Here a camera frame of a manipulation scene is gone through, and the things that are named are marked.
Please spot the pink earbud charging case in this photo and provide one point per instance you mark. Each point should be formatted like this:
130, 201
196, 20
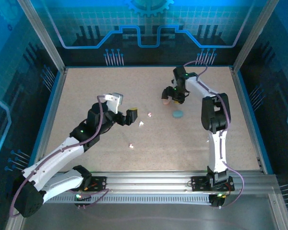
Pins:
166, 102

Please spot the blue earbud charging case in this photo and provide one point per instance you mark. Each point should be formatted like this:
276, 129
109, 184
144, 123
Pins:
177, 114

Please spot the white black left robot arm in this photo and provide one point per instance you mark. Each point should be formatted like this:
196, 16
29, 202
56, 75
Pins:
62, 160

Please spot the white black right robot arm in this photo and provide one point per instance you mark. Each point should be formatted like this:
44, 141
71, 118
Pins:
213, 148

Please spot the small black electronics box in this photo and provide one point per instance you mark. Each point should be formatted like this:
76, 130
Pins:
82, 198
217, 201

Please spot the steel sheet panel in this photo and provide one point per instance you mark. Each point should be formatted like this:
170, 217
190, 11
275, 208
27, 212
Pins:
146, 215

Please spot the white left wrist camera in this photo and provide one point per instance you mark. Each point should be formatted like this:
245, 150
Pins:
115, 100

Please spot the aluminium side rail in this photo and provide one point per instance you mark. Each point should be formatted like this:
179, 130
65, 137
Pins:
247, 119
56, 100

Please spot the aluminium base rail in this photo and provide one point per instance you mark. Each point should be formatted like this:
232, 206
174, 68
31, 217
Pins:
146, 182

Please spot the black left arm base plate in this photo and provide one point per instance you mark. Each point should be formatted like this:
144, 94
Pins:
100, 183

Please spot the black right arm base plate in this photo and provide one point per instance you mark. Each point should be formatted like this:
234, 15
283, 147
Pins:
199, 183

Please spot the aluminium frame post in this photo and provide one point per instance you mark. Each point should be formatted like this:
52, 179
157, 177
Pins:
254, 36
42, 36

